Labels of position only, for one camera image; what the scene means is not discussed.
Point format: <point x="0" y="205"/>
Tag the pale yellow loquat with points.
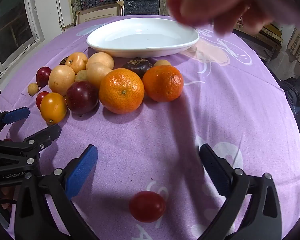
<point x="100" y="60"/>
<point x="61" y="78"/>
<point x="96" y="75"/>

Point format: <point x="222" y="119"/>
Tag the orange mandarin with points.
<point x="163" y="83"/>
<point x="121" y="91"/>

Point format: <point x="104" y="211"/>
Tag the stack of yellow-brown boxes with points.
<point x="270" y="31"/>

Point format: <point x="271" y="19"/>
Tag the dark purple mangosteen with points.
<point x="137" y="66"/>

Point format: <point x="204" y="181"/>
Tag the white oval plate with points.
<point x="145" y="37"/>

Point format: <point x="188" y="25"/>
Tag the red cherry tomato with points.
<point x="147" y="206"/>
<point x="40" y="100"/>

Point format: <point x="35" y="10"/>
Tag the wooden picture frame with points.
<point x="97" y="13"/>

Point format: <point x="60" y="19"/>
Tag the small dark red plum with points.
<point x="43" y="76"/>

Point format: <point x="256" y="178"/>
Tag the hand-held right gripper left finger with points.
<point x="82" y="172"/>

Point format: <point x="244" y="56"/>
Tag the white-framed window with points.
<point x="10" y="27"/>

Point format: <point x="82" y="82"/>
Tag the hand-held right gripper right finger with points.
<point x="215" y="173"/>

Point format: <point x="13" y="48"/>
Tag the large dark red plum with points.
<point x="82" y="97"/>

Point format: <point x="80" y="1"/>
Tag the orange loquat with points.
<point x="77" y="62"/>
<point x="53" y="108"/>

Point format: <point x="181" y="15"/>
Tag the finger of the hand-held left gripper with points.
<point x="15" y="115"/>
<point x="46" y="135"/>

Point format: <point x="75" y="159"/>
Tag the stack of dark slate boxes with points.
<point x="141" y="2"/>

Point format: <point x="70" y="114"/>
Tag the purple printed tablecloth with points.
<point x="190" y="120"/>

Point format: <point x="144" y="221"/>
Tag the small dark water chestnut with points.
<point x="63" y="61"/>

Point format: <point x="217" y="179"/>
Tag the tan longan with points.
<point x="33" y="89"/>
<point x="162" y="63"/>
<point x="81" y="76"/>

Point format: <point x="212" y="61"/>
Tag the white leaning boards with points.
<point x="65" y="2"/>

